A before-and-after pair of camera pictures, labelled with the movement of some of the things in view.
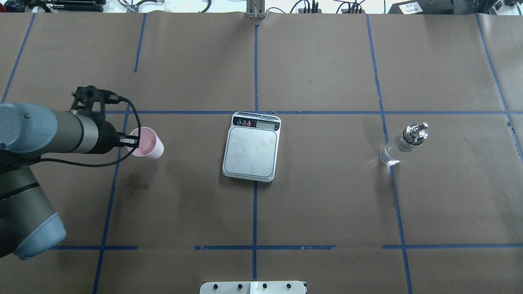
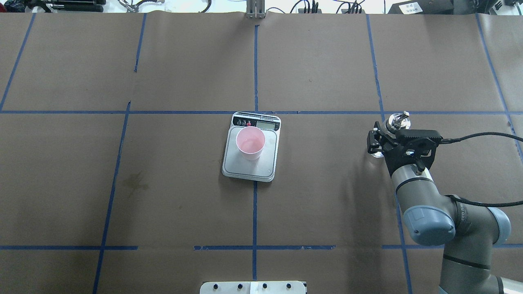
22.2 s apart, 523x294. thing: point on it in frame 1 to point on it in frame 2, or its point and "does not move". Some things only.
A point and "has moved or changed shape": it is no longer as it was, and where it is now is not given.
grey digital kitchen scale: (251, 146) does not move
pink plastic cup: (150, 145) to (250, 141)
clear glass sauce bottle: (413, 134) has moved or changed shape
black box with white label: (423, 7) does not move
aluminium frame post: (255, 9) does not move
